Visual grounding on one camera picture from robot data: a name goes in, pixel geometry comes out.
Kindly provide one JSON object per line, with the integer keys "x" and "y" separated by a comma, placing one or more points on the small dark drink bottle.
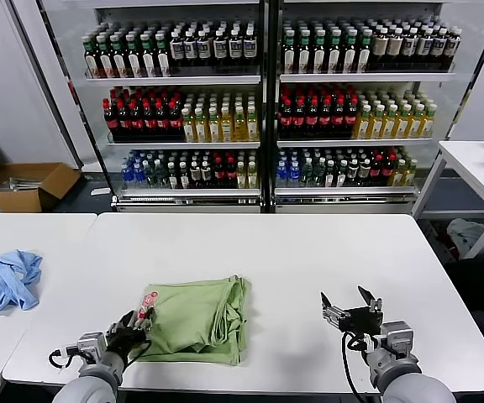
{"x": 364, "y": 170}
{"x": 184, "y": 176}
{"x": 206, "y": 174}
{"x": 195, "y": 174}
{"x": 330, "y": 174}
{"x": 172, "y": 176}
{"x": 353, "y": 172}
{"x": 341, "y": 174}

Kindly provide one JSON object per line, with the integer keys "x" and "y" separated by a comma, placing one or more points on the small white flat object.
{"x": 100, "y": 190}

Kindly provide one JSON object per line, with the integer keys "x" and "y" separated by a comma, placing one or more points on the small blue water bottle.
{"x": 282, "y": 174}
{"x": 127, "y": 176}
{"x": 138, "y": 176}
{"x": 295, "y": 174}

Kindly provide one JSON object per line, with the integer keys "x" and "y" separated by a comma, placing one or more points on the drink bottle shelf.
{"x": 175, "y": 79}

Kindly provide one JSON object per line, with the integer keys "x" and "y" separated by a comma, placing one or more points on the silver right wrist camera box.
{"x": 396, "y": 333}

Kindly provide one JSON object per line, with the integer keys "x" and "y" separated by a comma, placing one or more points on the white side table with legs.
{"x": 469, "y": 161}

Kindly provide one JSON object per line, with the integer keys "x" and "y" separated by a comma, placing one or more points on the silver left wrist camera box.
{"x": 91, "y": 342}

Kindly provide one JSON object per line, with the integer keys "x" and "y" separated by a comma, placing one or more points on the open brown cardboard box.
{"x": 59, "y": 180}

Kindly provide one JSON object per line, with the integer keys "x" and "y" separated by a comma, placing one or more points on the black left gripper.
{"x": 124, "y": 336}

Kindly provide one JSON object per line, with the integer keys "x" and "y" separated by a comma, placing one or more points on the black-framed glass fridge door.
{"x": 456, "y": 96}
{"x": 88, "y": 96}

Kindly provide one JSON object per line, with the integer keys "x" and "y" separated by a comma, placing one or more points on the metal shelf with bottles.
{"x": 368, "y": 77}

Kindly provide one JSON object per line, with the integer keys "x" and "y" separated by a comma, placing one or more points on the dark tea bottle green cap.
{"x": 304, "y": 54}
{"x": 163, "y": 63}
{"x": 350, "y": 54}
{"x": 320, "y": 54}
{"x": 119, "y": 63}
{"x": 335, "y": 54}
{"x": 289, "y": 54}
{"x": 105, "y": 63}
{"x": 149, "y": 63}
{"x": 91, "y": 63}
{"x": 134, "y": 63}
{"x": 365, "y": 54}

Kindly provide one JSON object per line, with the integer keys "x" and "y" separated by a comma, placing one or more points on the light green printed polo shirt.
{"x": 183, "y": 315}

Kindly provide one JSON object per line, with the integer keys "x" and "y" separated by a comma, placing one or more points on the pile of mixed clothes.
{"x": 466, "y": 230}

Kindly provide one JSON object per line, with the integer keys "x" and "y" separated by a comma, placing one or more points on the small clear green bottle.
{"x": 306, "y": 174}
{"x": 161, "y": 176}
{"x": 150, "y": 176}
{"x": 318, "y": 174}

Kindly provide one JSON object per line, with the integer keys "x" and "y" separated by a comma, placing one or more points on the dark bottle beige label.
{"x": 395, "y": 45}
{"x": 380, "y": 46}

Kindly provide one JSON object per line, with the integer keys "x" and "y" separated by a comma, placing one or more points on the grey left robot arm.
{"x": 86, "y": 386}

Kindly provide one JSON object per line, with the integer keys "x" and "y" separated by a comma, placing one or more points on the small yellow juice bottle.
{"x": 410, "y": 173}
{"x": 241, "y": 176}
{"x": 252, "y": 176}
{"x": 398, "y": 173}

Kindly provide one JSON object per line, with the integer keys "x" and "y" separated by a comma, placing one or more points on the small cola bottle red cap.
{"x": 230, "y": 174}
{"x": 376, "y": 172}
{"x": 219, "y": 174}
{"x": 387, "y": 172}

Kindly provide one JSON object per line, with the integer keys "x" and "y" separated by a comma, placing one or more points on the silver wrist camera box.
{"x": 396, "y": 333}
{"x": 91, "y": 342}

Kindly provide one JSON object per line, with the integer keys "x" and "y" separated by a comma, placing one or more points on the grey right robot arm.
{"x": 418, "y": 386}

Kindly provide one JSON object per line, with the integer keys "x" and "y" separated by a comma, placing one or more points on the dark bottle navy label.
{"x": 440, "y": 45}
{"x": 204, "y": 48}
{"x": 190, "y": 48}
{"x": 250, "y": 46}
{"x": 410, "y": 45}
{"x": 177, "y": 49}
{"x": 221, "y": 48}
{"x": 425, "y": 45}
{"x": 235, "y": 47}
{"x": 454, "y": 45}

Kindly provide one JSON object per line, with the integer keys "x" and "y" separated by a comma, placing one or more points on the light blue crumpled shirt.
{"x": 11, "y": 277}

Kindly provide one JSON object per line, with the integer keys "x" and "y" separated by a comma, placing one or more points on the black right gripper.
{"x": 359, "y": 321}

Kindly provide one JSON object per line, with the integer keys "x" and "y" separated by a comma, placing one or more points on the grey metal parts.
{"x": 23, "y": 183}

